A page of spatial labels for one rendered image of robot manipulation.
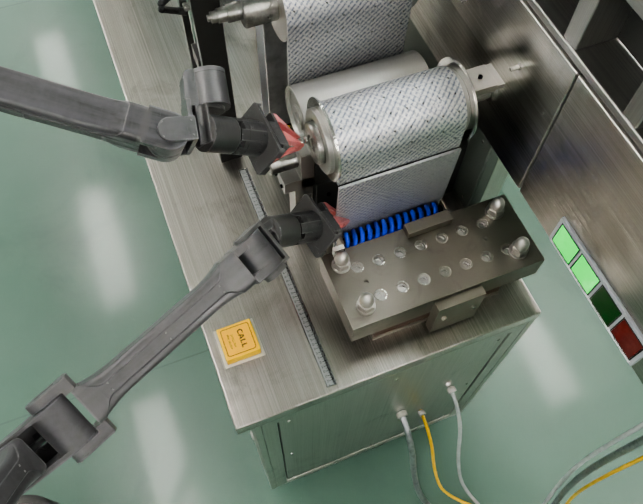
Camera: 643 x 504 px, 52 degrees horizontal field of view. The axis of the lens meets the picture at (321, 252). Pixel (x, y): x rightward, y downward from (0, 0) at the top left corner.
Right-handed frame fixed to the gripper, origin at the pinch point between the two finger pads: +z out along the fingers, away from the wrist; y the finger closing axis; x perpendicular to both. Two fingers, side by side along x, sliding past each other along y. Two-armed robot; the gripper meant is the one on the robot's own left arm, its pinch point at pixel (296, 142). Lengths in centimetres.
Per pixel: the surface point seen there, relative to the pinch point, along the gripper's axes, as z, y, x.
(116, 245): 47, -61, -128
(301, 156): 2.6, 0.9, -2.3
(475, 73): 22.5, 2.4, 24.3
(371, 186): 11.7, 10.0, 1.6
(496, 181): 73, 2, -4
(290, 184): 5.1, 1.6, -9.4
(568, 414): 131, 61, -49
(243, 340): 3.0, 19.8, -35.7
